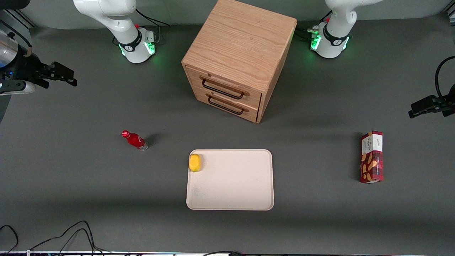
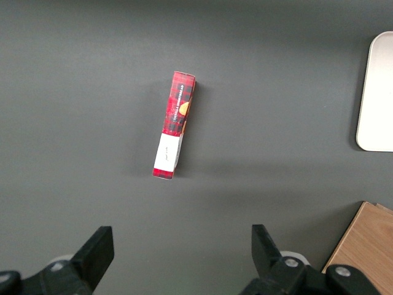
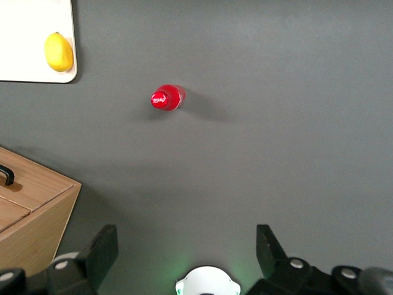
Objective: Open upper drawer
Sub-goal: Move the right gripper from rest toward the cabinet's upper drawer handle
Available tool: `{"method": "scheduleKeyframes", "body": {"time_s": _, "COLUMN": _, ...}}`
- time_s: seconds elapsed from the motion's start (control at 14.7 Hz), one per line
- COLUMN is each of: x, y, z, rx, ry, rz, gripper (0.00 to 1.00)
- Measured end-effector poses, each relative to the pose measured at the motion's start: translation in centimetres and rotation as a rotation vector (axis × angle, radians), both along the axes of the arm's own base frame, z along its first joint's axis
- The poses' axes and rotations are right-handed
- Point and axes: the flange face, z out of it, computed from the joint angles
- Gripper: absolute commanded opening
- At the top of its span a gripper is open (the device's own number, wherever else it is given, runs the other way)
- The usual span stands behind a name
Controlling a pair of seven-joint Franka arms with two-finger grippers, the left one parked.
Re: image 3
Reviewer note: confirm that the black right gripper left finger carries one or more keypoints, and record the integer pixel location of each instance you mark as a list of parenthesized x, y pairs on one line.
[(86, 270)]

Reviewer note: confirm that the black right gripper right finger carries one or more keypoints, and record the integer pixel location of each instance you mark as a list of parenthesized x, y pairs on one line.
[(285, 276)]

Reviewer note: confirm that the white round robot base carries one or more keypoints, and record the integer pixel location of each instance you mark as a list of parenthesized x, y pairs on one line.
[(208, 279)]

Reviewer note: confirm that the wooden drawer cabinet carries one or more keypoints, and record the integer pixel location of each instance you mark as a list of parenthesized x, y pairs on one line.
[(37, 239)]

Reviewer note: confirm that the red cola bottle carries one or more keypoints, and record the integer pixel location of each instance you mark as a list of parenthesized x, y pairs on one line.
[(167, 98)]

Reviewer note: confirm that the yellow lemon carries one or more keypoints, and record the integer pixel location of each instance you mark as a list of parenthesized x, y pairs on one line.
[(58, 52)]

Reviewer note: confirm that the white rectangular tray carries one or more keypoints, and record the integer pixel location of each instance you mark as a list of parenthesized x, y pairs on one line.
[(24, 30)]

